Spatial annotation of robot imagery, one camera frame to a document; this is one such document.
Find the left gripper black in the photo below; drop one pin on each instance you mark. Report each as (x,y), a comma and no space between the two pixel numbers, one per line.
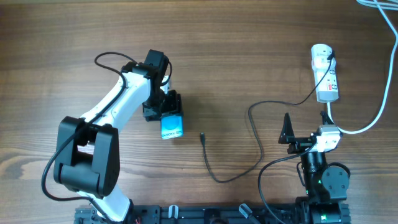
(174,106)

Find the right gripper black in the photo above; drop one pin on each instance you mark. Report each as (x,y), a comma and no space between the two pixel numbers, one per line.
(288,136)

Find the Galaxy S25 smartphone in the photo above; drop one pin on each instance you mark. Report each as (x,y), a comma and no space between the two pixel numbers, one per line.
(171,127)

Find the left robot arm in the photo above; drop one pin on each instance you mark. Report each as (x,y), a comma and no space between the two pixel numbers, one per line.
(87,157)

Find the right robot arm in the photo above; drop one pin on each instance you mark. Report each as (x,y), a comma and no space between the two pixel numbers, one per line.
(326,184)

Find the white USB charger plug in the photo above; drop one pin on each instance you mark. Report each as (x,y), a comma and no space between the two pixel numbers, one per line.
(323,63)

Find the white power strip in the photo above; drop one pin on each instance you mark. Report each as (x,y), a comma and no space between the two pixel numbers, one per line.
(325,81)

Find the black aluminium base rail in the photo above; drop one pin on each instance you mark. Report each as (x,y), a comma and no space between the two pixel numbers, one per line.
(211,214)

